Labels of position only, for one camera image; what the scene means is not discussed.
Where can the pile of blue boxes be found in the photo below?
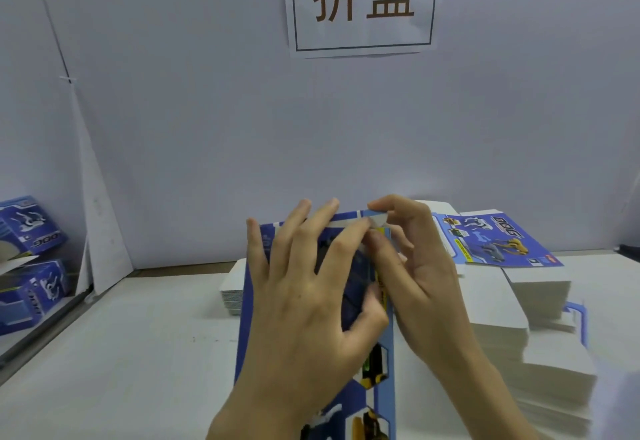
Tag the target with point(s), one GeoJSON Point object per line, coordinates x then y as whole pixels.
{"type": "Point", "coordinates": [30, 230]}

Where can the stack of boxes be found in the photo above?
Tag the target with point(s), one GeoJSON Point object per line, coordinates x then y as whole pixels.
{"type": "Point", "coordinates": [540, 355]}
{"type": "Point", "coordinates": [232, 290]}

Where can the person's right forearm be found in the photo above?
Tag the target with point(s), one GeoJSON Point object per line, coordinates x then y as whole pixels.
{"type": "Point", "coordinates": [490, 405]}

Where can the black object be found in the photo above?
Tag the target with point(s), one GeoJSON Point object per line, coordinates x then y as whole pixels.
{"type": "Point", "coordinates": [631, 250]}

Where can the white paper wall sign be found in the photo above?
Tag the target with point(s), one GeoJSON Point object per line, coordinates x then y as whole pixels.
{"type": "Point", "coordinates": [362, 36]}

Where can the person's left forearm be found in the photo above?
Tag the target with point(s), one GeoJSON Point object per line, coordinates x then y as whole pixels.
{"type": "Point", "coordinates": [250, 430]}

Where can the person's left hand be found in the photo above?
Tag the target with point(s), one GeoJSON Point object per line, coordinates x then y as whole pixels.
{"type": "Point", "coordinates": [295, 340]}

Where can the person's right hand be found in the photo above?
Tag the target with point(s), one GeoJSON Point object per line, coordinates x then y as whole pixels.
{"type": "Point", "coordinates": [430, 290]}

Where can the blue dog-print cardboard box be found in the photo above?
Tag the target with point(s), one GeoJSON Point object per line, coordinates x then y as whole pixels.
{"type": "Point", "coordinates": [375, 375]}

